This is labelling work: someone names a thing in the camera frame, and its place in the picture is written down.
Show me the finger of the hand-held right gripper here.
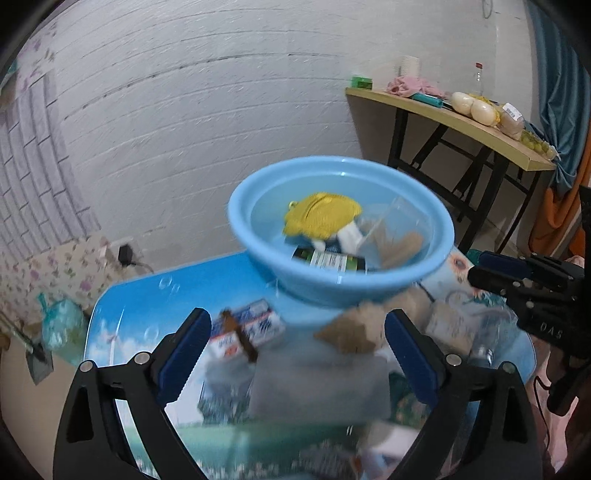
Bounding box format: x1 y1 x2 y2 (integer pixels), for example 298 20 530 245
466 266 525 305
477 250 536 280

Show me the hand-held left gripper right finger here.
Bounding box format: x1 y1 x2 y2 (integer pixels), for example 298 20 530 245
384 308 544 480

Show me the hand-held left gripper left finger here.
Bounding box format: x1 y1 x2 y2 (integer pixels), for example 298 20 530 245
52 307 213 480

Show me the white labelled packet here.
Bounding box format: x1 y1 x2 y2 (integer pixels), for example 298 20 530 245
425 302 477 352

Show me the brown watch strap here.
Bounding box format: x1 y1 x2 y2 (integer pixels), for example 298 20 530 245
221 310 259 364

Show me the beige plush toy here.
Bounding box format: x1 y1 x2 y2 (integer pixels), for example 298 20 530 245
314 288 434 354

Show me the blue white cotton swab box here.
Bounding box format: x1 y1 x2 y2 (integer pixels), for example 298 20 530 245
203 298 286 366

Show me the clear bag with brown contents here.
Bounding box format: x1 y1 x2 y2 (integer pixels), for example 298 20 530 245
359 196 428 272

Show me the light blue plastic basin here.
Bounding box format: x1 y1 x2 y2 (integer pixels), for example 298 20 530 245
228 157 455 308

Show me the yellow knitted item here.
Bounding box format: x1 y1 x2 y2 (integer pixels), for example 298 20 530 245
283 193 362 241

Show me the orange cloth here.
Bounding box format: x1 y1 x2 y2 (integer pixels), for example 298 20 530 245
527 161 591 265

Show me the black power adapter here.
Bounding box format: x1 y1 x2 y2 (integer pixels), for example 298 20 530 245
118 244 156 274

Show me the bunch of green grapes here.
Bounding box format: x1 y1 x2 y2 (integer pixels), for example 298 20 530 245
522 129 557 160

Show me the green trash bag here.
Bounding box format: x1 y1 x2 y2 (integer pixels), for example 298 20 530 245
37 293 87 366

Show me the packaged food tray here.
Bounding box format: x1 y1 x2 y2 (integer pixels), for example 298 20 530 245
499 102 527 140

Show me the grey dustpan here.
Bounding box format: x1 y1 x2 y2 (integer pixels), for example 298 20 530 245
13 323 55 385

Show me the wooden folding table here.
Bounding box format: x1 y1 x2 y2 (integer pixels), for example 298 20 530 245
345 87 558 256

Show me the yellow fruit pile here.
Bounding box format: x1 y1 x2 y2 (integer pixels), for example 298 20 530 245
471 92 502 126

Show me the blue curtain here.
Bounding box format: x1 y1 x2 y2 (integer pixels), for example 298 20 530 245
526 0 591 195

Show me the pink cloth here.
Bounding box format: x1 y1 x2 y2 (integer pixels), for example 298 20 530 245
387 76 448 99

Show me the stack of paper cups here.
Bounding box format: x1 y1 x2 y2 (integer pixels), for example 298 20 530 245
398 55 422 79

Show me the black cable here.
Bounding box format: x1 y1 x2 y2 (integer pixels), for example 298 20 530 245
532 376 556 460

